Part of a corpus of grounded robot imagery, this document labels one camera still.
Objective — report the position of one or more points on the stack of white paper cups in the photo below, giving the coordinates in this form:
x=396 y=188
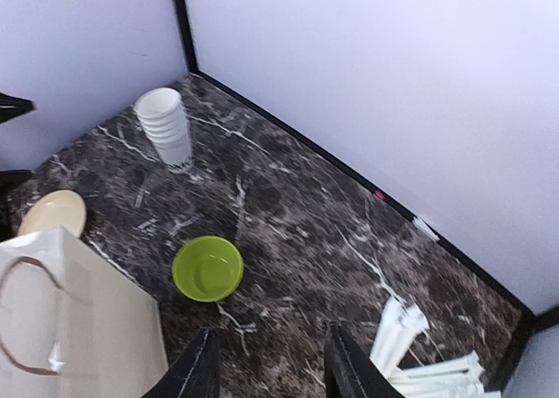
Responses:
x=166 y=124

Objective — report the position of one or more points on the beige round plate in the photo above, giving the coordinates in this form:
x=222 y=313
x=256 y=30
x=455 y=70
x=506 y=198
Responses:
x=61 y=208

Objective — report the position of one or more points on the cream paper bag with handles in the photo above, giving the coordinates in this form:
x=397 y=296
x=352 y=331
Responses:
x=72 y=325

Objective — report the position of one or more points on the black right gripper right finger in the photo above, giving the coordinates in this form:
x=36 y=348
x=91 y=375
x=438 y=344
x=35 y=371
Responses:
x=348 y=371

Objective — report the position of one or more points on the lime green bowl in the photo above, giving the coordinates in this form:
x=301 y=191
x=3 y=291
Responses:
x=208 y=269

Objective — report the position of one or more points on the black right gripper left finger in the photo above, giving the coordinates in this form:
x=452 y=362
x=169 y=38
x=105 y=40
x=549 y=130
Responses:
x=195 y=373

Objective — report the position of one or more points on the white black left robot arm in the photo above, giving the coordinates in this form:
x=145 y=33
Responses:
x=13 y=171

